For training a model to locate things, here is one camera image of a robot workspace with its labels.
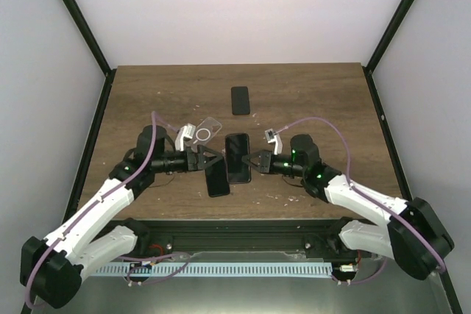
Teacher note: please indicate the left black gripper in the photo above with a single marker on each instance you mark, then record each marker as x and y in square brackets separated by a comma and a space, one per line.
[199, 158]

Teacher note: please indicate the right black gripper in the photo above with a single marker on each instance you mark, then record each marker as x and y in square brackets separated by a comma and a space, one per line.
[265, 163]

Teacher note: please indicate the black phone case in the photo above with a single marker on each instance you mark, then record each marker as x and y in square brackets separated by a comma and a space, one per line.
[216, 179]
[238, 159]

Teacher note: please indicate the pink phone black screen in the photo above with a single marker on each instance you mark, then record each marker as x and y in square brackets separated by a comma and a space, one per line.
[237, 156]

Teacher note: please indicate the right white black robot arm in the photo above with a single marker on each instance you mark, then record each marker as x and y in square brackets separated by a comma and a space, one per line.
[408, 232]

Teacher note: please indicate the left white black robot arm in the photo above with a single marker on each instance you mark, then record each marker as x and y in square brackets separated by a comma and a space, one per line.
[55, 267]

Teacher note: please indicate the clear magsafe phone case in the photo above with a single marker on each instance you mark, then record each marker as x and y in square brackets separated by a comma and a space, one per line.
[204, 132]

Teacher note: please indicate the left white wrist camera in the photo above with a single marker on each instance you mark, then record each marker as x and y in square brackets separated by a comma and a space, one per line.
[185, 133]

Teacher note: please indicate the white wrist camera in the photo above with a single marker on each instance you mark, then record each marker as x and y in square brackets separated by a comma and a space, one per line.
[273, 137]
[185, 133]

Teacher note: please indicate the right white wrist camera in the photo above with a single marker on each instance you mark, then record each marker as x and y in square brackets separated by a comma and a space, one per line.
[273, 137]

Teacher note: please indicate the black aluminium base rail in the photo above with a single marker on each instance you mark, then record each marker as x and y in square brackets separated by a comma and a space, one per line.
[309, 238]

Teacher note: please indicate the light blue slotted cable duct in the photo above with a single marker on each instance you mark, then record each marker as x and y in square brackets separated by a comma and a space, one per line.
[302, 270]

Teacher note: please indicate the left black frame post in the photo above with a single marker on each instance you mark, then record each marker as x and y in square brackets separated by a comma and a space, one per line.
[86, 33]

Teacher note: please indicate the black frame post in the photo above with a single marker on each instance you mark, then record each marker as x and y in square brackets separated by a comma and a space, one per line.
[391, 30]
[86, 33]

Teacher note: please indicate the right black frame post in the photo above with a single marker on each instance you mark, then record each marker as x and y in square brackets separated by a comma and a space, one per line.
[391, 30]

